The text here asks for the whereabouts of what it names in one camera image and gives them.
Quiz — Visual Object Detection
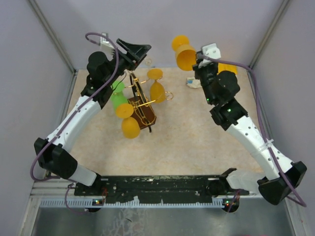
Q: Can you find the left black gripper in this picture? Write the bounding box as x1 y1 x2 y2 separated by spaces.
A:
105 38 152 86

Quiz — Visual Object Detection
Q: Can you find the clear wine glass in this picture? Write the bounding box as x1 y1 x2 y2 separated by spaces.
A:
145 58 152 67

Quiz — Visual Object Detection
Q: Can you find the orange wine glass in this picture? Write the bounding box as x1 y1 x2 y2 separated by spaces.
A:
115 103 140 139
171 35 196 71
147 68 166 103

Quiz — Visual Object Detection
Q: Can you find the green wine glass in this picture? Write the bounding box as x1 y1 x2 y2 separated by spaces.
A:
110 81 130 118

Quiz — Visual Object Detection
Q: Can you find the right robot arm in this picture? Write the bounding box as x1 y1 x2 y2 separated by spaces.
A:
192 60 307 205

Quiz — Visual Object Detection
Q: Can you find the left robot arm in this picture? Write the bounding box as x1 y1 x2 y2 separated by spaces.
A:
34 39 151 195

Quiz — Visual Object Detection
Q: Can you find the yellow patterned cloth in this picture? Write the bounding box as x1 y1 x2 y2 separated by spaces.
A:
186 62 239 89

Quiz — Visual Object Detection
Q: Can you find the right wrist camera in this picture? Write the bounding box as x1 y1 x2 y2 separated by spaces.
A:
196 43 221 68

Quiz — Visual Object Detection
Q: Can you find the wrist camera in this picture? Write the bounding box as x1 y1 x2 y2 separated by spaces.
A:
196 43 221 68
99 37 115 56

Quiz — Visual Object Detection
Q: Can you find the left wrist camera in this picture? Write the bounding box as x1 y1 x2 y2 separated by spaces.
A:
99 37 115 56

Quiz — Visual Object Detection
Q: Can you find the gold wire wine glass rack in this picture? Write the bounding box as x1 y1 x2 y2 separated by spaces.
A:
128 72 174 133

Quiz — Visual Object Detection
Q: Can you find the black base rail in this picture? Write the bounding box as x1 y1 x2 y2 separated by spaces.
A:
74 175 249 206

